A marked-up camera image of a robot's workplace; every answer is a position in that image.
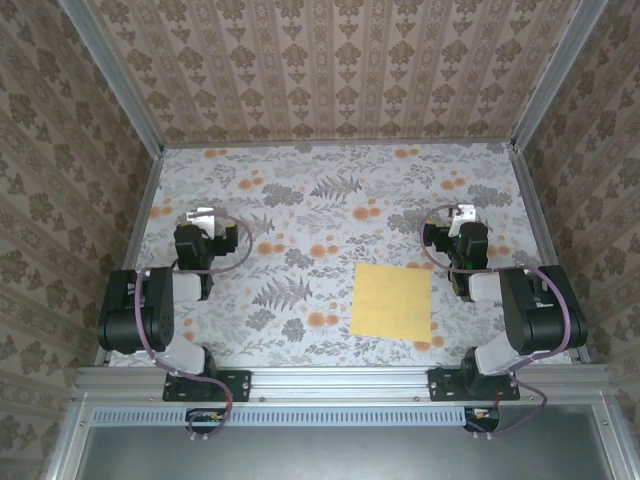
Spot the yellow cloth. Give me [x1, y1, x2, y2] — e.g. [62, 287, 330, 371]
[349, 263, 434, 344]

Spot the grey metal sheet panel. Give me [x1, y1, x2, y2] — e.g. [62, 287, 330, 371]
[74, 422, 619, 480]

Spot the floral patterned table cover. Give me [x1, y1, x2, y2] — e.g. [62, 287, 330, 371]
[106, 143, 577, 367]

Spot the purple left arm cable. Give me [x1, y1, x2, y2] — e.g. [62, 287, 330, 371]
[133, 209, 254, 442]

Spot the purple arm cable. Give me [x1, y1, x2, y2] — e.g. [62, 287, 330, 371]
[133, 209, 254, 442]
[422, 203, 574, 441]

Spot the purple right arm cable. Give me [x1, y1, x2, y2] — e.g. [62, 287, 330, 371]
[422, 203, 574, 441]

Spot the aluminium side rail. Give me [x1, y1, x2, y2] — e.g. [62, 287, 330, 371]
[94, 148, 166, 365]
[512, 148, 594, 365]

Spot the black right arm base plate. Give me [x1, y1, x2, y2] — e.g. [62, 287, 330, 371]
[428, 367, 521, 403]

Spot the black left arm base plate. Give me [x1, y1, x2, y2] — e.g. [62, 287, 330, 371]
[162, 368, 252, 403]

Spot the aluminium frame post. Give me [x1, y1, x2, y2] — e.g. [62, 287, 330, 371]
[512, 0, 601, 151]
[62, 0, 166, 154]

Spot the wide aluminium frame rail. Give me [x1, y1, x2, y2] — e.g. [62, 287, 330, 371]
[73, 363, 615, 404]

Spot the grey slotted cable duct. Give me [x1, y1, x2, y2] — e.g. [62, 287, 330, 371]
[92, 404, 506, 424]

